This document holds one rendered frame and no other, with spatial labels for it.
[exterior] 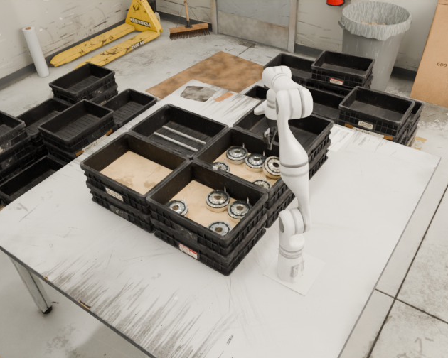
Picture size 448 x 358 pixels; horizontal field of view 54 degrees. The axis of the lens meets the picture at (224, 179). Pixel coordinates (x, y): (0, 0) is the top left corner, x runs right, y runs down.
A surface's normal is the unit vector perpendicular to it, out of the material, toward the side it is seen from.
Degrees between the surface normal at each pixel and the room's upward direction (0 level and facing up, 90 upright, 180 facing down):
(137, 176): 0
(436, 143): 0
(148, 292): 0
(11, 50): 90
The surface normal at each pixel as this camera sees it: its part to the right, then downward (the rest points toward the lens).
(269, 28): -0.57, 0.56
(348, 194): -0.04, -0.75
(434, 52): -0.56, 0.37
